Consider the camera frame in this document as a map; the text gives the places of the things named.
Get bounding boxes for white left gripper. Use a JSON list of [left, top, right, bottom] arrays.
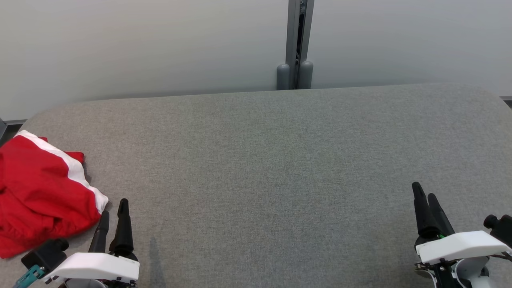
[[42, 198, 140, 288]]

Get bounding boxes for grey partition post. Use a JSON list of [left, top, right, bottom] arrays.
[[285, 0, 315, 90]]

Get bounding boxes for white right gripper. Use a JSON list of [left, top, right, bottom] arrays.
[[412, 182, 512, 288]]

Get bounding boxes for red and white shirt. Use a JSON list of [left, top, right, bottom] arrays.
[[64, 150, 86, 164]]

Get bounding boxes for teal cable connector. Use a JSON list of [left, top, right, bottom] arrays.
[[14, 266, 45, 288]]

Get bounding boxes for red shorts with white stripe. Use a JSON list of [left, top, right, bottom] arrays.
[[0, 130, 109, 259]]

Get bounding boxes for grey cylindrical post foot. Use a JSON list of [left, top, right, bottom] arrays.
[[299, 60, 314, 90], [276, 64, 291, 91]]

